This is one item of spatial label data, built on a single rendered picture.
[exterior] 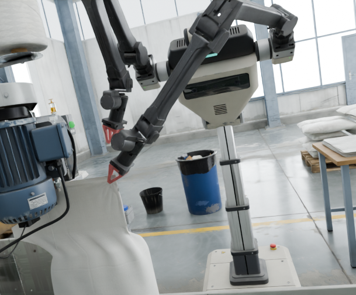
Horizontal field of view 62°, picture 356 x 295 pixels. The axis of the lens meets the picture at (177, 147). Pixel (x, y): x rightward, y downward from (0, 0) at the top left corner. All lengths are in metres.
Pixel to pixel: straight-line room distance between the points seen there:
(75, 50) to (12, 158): 9.26
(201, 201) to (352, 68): 6.99
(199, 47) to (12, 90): 0.51
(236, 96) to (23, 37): 0.89
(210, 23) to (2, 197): 0.71
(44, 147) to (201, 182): 2.57
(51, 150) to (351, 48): 9.05
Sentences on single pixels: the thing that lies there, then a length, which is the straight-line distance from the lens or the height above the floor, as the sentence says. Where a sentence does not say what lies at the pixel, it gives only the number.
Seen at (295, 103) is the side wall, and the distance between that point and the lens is 9.17.
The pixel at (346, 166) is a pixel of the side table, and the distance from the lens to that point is 2.13.
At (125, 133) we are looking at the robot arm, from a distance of 0.97.
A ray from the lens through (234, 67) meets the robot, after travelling 1.32.
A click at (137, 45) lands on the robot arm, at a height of 1.54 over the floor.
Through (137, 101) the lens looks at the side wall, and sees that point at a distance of 9.45.
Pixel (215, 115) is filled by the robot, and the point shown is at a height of 1.19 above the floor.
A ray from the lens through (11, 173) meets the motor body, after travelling 0.81.
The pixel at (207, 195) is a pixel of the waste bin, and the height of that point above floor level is 0.21.
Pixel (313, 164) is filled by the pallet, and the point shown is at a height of 0.12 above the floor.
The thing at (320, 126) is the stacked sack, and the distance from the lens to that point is 4.31.
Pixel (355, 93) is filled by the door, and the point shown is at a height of 0.53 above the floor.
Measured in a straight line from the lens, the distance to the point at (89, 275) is 1.23.
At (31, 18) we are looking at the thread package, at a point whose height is 1.60.
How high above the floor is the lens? 1.31
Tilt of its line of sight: 9 degrees down
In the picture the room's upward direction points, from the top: 11 degrees counter-clockwise
